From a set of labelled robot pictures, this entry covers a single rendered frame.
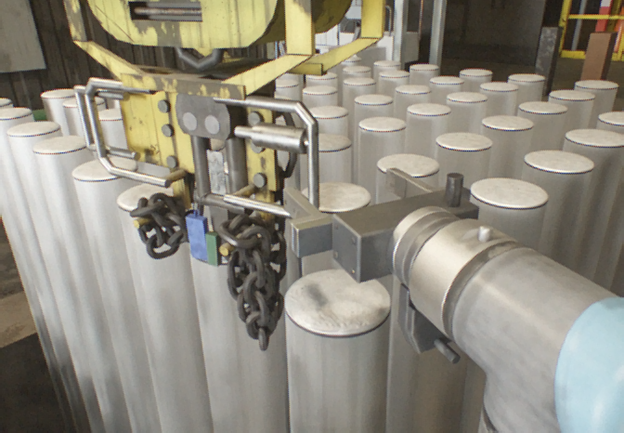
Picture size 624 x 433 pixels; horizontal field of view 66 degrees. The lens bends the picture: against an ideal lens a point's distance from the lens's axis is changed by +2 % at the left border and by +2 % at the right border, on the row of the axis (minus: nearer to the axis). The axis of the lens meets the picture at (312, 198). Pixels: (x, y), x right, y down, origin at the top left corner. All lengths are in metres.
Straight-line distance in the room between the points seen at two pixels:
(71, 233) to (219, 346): 0.89
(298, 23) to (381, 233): 0.29
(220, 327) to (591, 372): 0.75
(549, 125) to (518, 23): 5.70
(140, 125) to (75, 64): 4.89
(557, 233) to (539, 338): 1.14
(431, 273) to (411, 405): 0.77
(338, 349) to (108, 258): 0.89
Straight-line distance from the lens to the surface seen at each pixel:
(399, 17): 4.58
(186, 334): 1.30
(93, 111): 0.90
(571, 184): 1.40
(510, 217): 1.14
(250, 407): 1.09
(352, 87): 2.47
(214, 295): 0.92
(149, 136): 0.89
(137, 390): 1.74
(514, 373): 0.33
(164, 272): 1.19
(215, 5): 0.67
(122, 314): 1.55
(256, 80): 0.64
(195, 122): 0.75
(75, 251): 1.78
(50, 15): 5.70
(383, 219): 0.43
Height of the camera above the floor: 1.79
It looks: 24 degrees down
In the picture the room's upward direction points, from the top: 1 degrees counter-clockwise
